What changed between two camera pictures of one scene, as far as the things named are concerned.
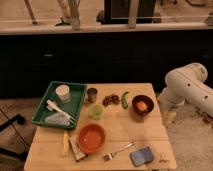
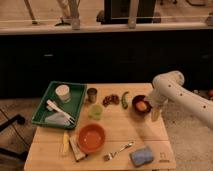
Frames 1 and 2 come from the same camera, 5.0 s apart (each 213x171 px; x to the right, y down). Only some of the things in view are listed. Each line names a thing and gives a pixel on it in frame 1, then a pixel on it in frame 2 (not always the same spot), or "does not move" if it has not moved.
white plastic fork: (71, 120) does not move
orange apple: (141, 105) does not move
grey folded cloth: (59, 119) does not move
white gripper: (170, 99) -> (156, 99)
